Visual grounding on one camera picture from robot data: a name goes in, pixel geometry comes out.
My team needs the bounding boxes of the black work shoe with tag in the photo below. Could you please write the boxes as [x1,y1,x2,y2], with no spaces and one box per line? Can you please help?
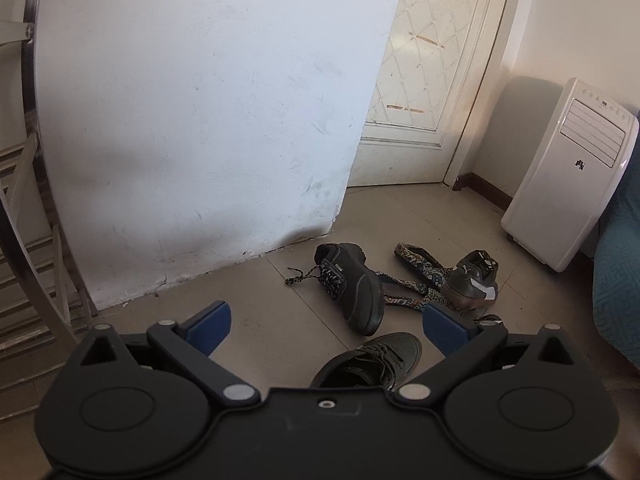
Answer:
[285,243,385,336]

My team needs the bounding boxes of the olive green sneaker white stripe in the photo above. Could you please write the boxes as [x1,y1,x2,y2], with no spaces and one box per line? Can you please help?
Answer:
[442,249,499,312]

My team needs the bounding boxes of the patterned flat slipper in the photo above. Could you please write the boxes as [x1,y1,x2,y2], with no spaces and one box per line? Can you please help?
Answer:
[376,269,450,312]
[394,243,452,304]

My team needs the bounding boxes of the teal fabric sofa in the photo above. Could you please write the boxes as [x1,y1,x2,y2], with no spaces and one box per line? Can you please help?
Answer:
[592,109,640,361]

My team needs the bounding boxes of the white portable air cooler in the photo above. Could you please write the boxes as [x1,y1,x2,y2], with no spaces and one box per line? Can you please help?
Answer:
[501,78,639,273]

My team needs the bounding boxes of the cream panelled door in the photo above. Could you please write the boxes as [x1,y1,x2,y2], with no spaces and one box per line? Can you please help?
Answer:
[349,0,506,186]

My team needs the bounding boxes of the metal folding rack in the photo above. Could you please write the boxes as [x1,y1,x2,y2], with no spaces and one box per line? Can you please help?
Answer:
[0,0,99,418]

